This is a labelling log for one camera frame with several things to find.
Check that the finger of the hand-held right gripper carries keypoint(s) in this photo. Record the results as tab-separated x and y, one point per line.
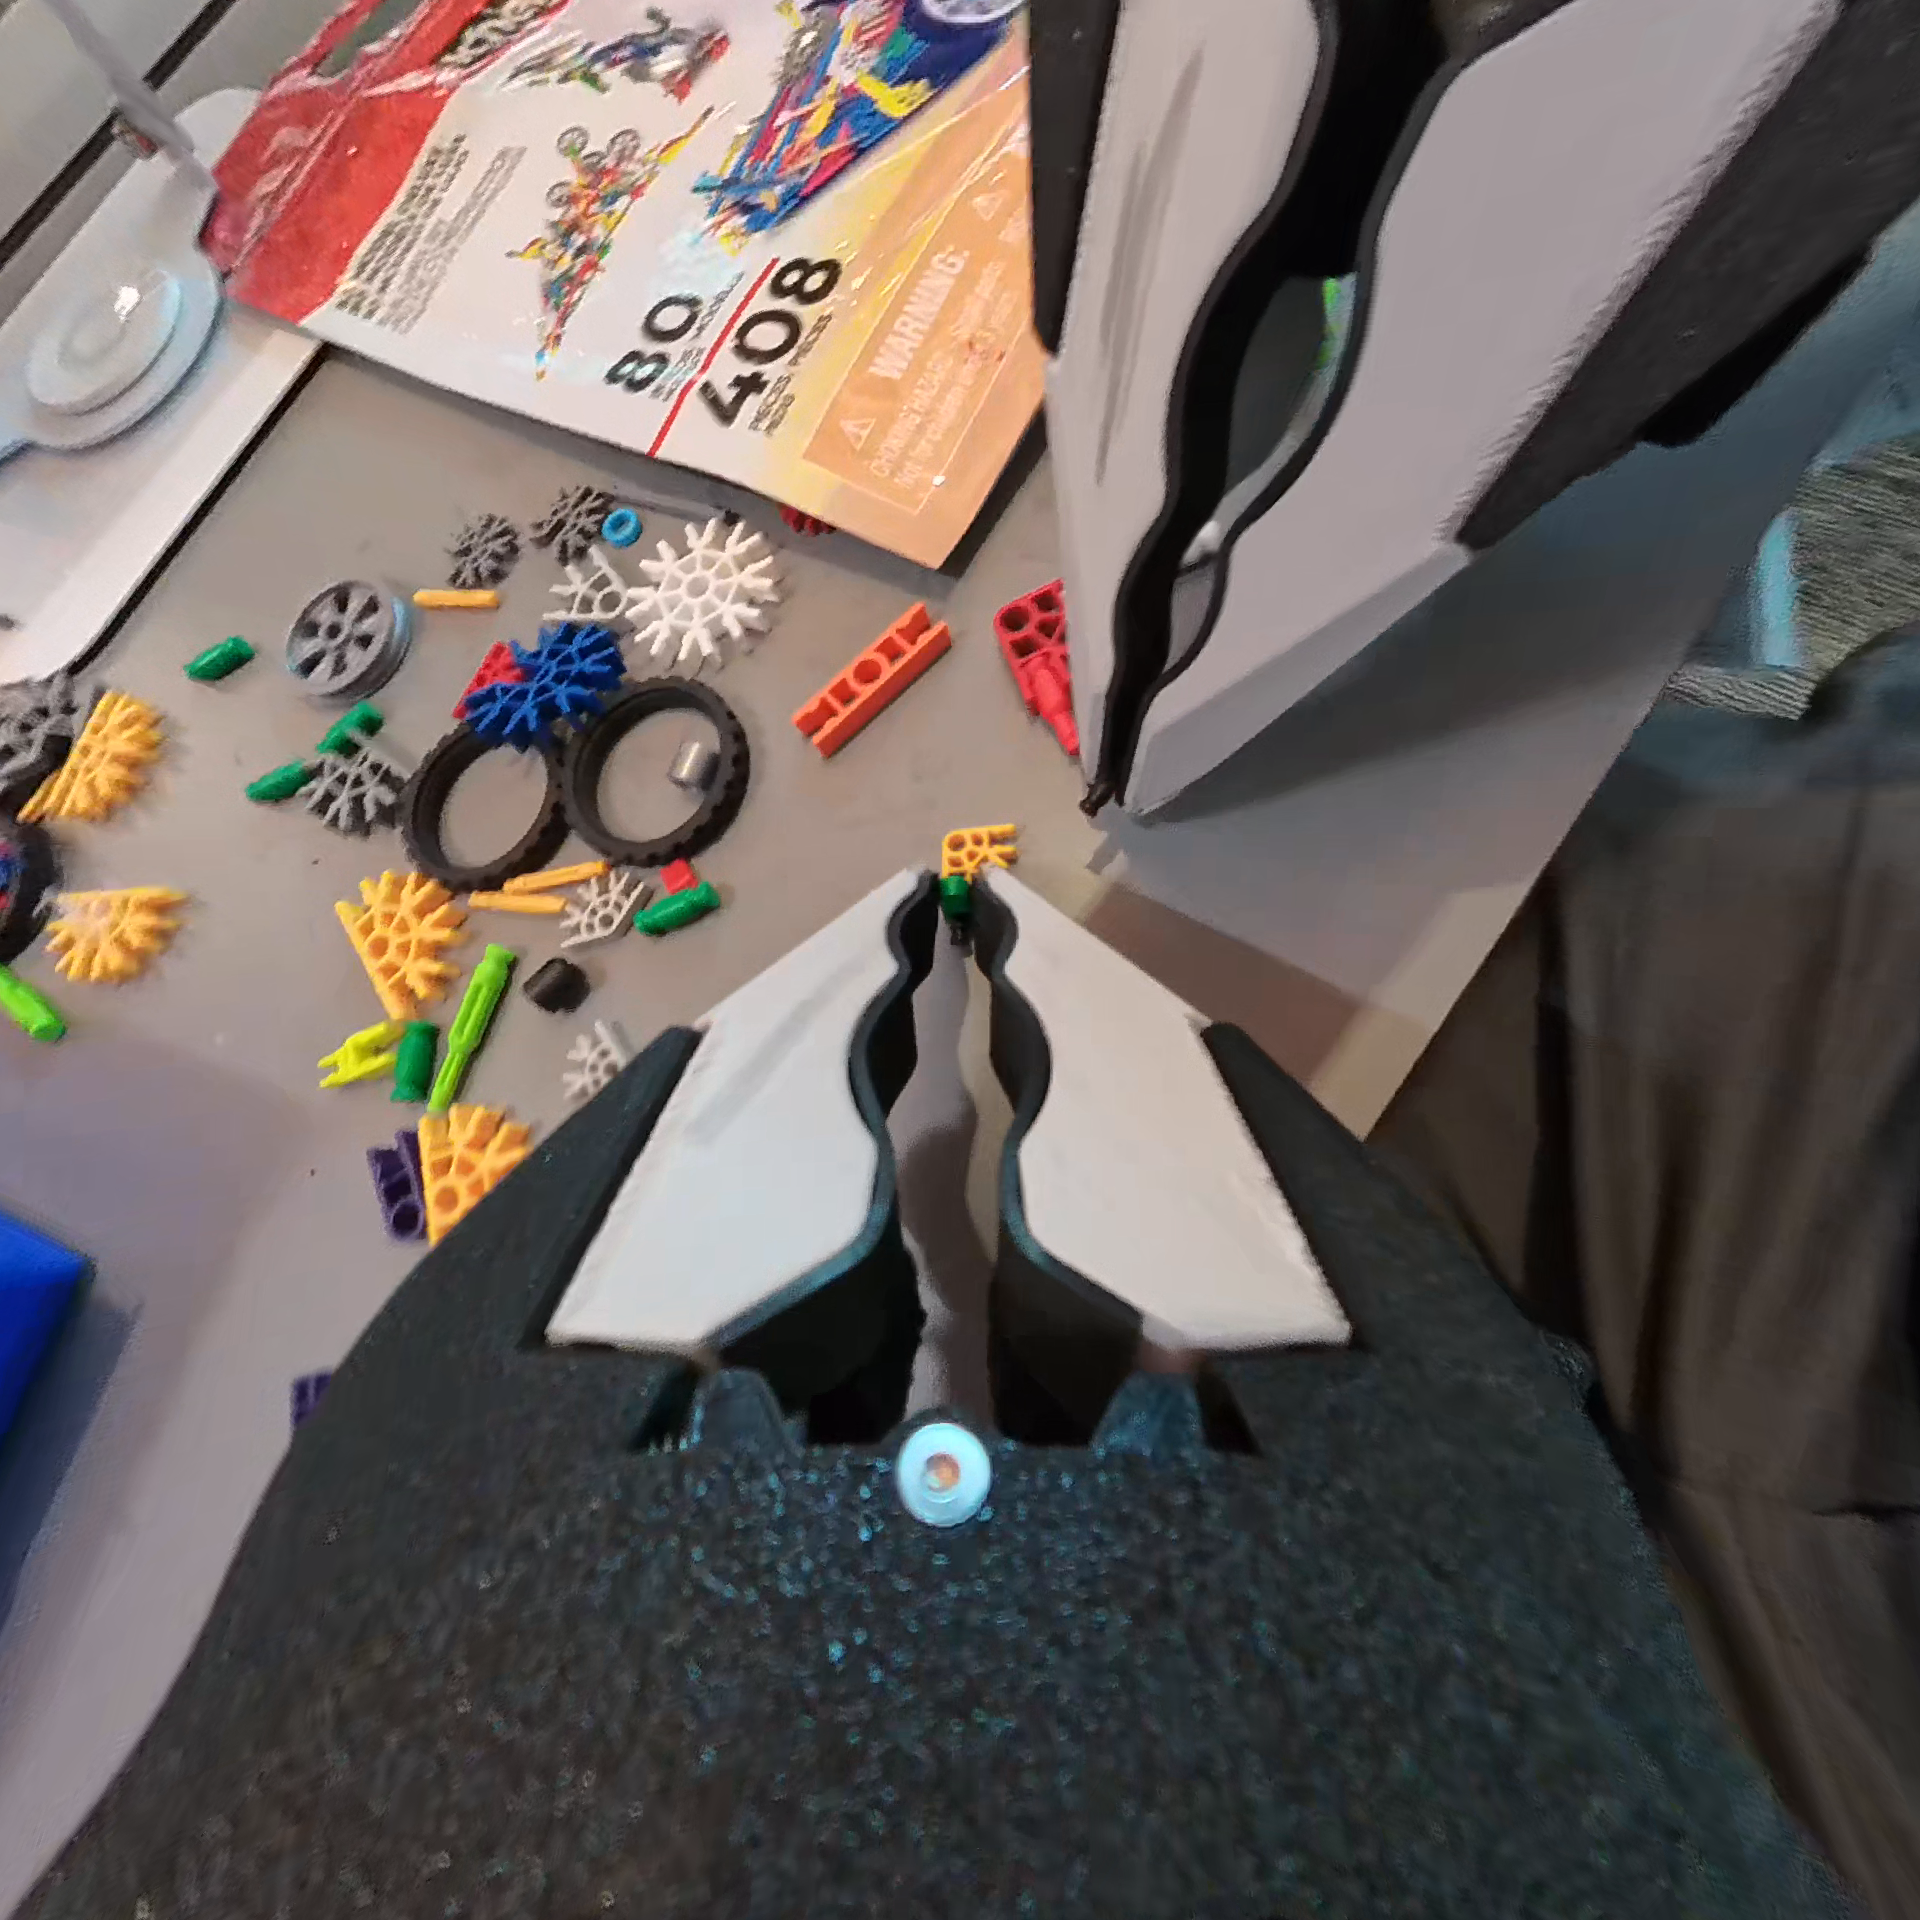
1155	300
1501	300

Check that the thin grey rod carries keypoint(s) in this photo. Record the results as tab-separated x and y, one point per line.
683	498

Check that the blue snowflake connector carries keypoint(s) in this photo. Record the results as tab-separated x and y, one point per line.
547	686

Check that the red fan connector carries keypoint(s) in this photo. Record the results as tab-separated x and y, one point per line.
484	681

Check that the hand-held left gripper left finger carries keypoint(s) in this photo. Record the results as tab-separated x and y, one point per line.
721	1185

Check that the white fan connector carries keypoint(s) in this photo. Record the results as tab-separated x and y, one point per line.
589	592

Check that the purple connector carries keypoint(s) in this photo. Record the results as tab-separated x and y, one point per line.
398	1188
311	1398

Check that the lime clip connector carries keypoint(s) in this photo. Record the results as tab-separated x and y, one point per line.
359	1054

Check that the dark grey fan connector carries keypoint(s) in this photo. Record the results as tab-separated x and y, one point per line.
354	792

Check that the printed toy packaging bag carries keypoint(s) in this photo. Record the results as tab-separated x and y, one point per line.
525	224

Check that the small yellow connector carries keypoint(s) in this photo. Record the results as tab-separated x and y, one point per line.
980	849

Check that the green clip connector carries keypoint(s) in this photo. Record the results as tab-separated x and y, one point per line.
956	897

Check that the white snowflake connector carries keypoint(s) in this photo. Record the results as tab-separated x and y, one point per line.
702	594

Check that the person's grey trousers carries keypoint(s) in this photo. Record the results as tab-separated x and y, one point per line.
1725	1050

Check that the blue plastic bin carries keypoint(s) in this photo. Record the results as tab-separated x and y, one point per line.
30	1319

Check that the dark grey snowflake connector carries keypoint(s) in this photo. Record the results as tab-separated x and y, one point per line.
484	552
570	521

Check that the black rubber tyre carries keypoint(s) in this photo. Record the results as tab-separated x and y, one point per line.
580	786
417	818
23	915

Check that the yellow rod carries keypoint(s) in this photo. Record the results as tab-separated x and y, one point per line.
455	599
557	875
518	900

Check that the black spacer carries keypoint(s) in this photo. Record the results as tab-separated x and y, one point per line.
557	986

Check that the lime green rod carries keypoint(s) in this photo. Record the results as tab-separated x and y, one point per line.
475	1027
30	1004

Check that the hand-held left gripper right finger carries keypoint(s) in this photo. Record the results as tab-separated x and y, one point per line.
1172	1185

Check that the black tyre with grey hub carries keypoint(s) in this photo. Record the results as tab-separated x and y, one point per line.
20	786

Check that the small light grey connector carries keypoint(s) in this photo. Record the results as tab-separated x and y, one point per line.
605	908

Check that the yellow fan connector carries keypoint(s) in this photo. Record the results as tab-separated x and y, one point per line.
404	944
99	756
469	1170
117	932

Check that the red connector with rod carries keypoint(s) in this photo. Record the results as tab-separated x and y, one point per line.
1037	639

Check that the silver spacer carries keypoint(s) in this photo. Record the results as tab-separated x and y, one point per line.
692	763

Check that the light grey fan connector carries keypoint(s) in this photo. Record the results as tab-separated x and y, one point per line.
598	1065

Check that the orange connector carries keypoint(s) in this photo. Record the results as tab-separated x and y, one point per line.
875	676

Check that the grey wheel hub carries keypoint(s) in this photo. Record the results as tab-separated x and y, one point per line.
346	639

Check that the short dark green rod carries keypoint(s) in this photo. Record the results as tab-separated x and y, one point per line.
278	783
220	662
415	1062
676	908
349	730

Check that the white flat board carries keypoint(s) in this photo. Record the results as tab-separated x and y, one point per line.
149	511

